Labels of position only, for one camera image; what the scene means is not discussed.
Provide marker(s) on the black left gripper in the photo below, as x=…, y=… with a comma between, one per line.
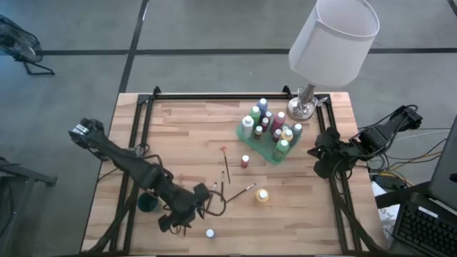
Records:
x=180, y=216

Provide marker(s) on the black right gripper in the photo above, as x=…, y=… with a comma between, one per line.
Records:
x=333, y=153

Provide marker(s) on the grey paint bottle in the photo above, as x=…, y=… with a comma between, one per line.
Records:
x=296, y=130

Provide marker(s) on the large orange-yellow paint bottle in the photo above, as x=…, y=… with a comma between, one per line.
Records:
x=287, y=135

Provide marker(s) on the labelled light green paint bottle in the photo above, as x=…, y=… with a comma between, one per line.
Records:
x=281, y=148

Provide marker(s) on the small purple black paint bottle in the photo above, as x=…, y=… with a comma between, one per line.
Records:
x=210, y=233

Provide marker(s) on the dark green plastic cup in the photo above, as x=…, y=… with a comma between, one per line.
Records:
x=146, y=205

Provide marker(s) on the large pink paint bottle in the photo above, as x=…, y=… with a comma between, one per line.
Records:
x=278, y=121

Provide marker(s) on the small magenta black paint bottle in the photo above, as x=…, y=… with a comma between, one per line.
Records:
x=265, y=123

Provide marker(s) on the small orange black paint bottle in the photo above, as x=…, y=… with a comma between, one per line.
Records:
x=268, y=115

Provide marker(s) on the small yellow black paint bottle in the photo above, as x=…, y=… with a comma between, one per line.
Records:
x=257, y=132

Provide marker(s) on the long paintbrush silver ferrule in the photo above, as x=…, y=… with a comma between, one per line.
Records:
x=241, y=193

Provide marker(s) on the yellow apple-label paint bottle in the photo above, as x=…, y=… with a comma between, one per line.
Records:
x=262, y=195

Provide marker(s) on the large purple-blue paint bottle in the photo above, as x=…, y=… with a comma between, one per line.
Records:
x=263, y=104

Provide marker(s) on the small red black paint bottle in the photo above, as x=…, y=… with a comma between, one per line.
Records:
x=245, y=161

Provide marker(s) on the large plain green paint bottle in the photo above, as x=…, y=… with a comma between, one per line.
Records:
x=255, y=112

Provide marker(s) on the white paint bottle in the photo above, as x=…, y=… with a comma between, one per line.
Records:
x=247, y=125

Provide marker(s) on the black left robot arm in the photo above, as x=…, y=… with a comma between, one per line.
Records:
x=143, y=171

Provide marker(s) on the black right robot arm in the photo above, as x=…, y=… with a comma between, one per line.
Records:
x=378, y=135

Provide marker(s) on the black paintbrush silver ferrule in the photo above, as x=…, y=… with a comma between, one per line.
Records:
x=215, y=185

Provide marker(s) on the teal translucent plastic bin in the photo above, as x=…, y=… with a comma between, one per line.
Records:
x=264, y=150

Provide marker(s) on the short black paintbrush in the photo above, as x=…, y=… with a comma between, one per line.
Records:
x=222, y=182

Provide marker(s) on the fan paintbrush orange bristles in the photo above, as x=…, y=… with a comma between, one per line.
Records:
x=225, y=166

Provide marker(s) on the dark power strip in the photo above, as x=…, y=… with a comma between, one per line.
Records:
x=391, y=182

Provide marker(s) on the white printed paper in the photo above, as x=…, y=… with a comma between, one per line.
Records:
x=389, y=216

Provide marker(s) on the white shade table lamp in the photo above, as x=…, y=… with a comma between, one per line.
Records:
x=332, y=46

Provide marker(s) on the black keyboard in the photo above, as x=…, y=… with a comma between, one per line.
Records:
x=425, y=228

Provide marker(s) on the grey side stand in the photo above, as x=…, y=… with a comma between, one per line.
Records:
x=21, y=175

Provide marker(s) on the black floor fan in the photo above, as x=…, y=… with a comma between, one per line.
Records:
x=18, y=44

